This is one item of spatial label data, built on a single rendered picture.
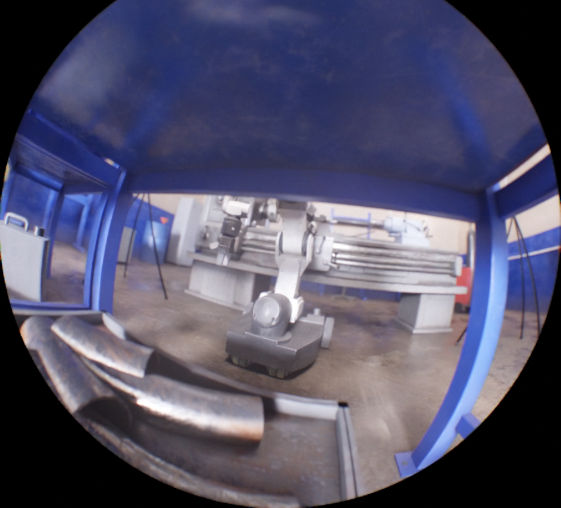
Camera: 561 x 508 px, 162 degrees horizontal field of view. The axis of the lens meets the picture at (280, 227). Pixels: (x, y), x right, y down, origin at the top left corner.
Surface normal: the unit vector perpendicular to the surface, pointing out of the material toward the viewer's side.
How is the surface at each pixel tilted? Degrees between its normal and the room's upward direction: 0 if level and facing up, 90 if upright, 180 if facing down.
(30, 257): 90
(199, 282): 90
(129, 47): 180
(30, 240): 90
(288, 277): 76
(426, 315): 90
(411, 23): 180
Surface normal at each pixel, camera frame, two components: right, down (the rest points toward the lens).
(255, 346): -0.25, -0.24
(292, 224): -0.30, 0.48
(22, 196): 0.96, 0.11
